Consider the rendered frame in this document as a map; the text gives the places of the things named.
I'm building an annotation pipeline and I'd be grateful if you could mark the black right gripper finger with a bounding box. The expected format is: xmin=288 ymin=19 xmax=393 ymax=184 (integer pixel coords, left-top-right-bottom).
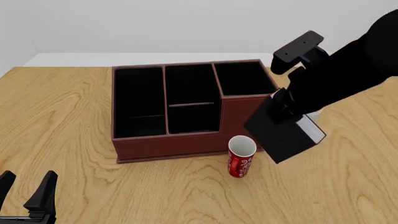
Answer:
xmin=272 ymin=88 xmax=305 ymax=124

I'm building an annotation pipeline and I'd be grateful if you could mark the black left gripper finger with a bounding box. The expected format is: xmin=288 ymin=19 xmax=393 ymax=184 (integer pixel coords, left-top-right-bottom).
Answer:
xmin=0 ymin=170 xmax=17 ymax=200
xmin=23 ymin=170 xmax=59 ymax=218

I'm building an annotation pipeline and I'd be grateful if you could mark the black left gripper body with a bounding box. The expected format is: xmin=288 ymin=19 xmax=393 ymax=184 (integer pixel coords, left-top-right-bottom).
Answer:
xmin=0 ymin=209 xmax=57 ymax=224

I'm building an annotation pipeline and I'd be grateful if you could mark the black book with white pages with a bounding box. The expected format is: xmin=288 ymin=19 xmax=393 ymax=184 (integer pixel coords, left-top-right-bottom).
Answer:
xmin=243 ymin=91 xmax=326 ymax=165

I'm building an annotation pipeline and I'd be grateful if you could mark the red-brown desk caddy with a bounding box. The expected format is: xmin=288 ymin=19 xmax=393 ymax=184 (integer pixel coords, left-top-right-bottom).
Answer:
xmin=111 ymin=58 xmax=279 ymax=164

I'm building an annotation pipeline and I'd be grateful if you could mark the red mug with white pattern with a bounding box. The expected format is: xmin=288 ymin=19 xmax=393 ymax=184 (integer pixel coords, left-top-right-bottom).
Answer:
xmin=228 ymin=134 xmax=257 ymax=179

